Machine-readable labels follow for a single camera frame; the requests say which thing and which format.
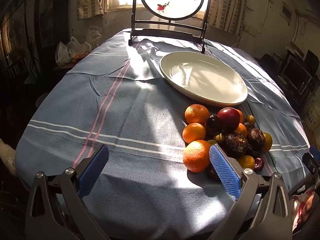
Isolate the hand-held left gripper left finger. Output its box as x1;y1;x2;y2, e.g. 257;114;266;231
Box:
25;144;110;240

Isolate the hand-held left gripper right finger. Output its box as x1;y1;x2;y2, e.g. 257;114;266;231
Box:
207;144;293;240

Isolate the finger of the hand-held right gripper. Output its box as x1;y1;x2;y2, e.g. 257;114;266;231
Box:
302;145;320;180

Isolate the wrinkled dark passion fruit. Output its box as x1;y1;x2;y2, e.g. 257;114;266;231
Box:
224;133;249;158

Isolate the dark brown passion fruit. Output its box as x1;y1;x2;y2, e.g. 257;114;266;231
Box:
247;128;266;151

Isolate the dark red plum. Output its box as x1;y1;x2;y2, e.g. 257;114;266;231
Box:
205;114;222;135

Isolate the yellow orange citrus fruit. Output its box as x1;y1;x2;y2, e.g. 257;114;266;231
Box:
262;132;273;153

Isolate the dark red apple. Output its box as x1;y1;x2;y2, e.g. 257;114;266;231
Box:
217;107;241;133

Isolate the orange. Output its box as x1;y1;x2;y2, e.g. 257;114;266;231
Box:
184;104;210;125
182;140;212;173
182;122;206;144

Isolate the white oval plate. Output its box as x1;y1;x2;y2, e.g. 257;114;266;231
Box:
159;51;248;107

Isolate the small yellow orange fruit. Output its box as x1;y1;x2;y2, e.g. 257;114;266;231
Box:
236;155;255;172

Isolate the red cherry tomato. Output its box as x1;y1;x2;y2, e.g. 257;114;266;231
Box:
254;157;265;172

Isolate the floral patterned clothing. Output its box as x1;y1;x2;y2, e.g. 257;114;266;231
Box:
291;189;316;230

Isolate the blue striped tablecloth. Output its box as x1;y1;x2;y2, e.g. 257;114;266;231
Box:
15;27;312;240

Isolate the white furry animal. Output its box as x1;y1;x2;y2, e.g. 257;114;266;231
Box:
0;139;17;176

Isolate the old monitor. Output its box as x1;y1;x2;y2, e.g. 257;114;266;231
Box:
280;54;313;91

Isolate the clear plastic bag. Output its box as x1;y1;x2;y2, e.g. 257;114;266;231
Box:
55;36;92;64

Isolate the dark wooden cabinet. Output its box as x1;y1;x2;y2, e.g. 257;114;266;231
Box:
35;0;67;52

